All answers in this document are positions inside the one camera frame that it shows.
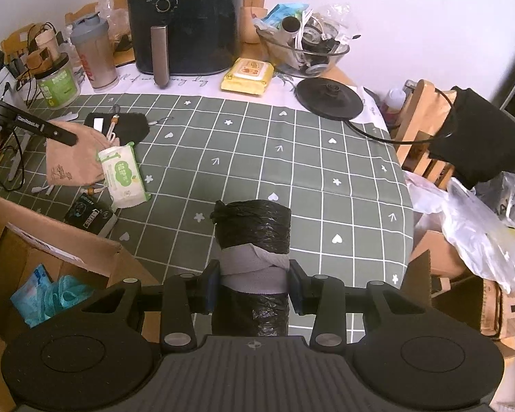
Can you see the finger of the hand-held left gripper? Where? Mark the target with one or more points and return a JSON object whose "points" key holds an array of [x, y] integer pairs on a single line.
{"points": [[47, 131]]}

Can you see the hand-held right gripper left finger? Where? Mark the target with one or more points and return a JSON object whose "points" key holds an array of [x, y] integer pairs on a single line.
{"points": [[210, 286]]}

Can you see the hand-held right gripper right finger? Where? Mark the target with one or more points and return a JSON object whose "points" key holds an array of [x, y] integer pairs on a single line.
{"points": [[295, 288]]}

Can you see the black garbage bag roll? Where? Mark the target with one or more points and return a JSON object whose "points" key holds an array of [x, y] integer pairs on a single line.
{"points": [[252, 249]]}

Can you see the black fabric pouch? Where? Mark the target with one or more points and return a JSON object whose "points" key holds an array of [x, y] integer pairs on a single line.
{"points": [[131, 126]]}

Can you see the green label jar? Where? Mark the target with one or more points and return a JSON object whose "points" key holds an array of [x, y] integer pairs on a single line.
{"points": [[59, 83]]}

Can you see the white green wet wipes pack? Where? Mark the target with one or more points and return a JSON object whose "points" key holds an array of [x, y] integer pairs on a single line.
{"points": [[122, 176]]}

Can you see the grey lid shaker bottle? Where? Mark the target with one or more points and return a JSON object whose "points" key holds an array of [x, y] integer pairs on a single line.
{"points": [[95, 55]]}

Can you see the small black packet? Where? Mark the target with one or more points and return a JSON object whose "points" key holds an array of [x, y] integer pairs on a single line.
{"points": [[90, 216]]}

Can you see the green grid tablecloth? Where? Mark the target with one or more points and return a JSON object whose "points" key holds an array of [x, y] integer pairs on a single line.
{"points": [[274, 163]]}

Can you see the teal mesh sponge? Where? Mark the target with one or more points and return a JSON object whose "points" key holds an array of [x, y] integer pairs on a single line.
{"points": [[68, 292]]}

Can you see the black air fryer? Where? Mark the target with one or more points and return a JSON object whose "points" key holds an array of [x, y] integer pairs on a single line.
{"points": [[189, 17]]}

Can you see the black kettle base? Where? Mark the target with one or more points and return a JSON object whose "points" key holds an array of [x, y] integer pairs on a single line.
{"points": [[328, 101]]}

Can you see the white plastic bag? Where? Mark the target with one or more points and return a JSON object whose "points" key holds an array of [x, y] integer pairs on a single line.
{"points": [[480, 231]]}

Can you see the brown cardboard box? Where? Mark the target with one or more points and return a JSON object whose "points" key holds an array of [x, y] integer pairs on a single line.
{"points": [[493, 309]]}

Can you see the yellow wet wipes pack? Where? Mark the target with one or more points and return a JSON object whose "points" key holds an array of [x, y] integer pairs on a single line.
{"points": [[249, 76]]}

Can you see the glass bowl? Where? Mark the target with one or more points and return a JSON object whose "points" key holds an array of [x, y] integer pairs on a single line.
{"points": [[304, 58]]}

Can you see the wooden holder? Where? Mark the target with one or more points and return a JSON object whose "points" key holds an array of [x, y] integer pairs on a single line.
{"points": [[251, 21]]}

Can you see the black cloth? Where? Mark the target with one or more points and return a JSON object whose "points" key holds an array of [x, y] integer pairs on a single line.
{"points": [[480, 141]]}

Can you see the blue green packet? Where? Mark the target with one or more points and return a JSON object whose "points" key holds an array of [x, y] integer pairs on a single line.
{"points": [[285, 13]]}

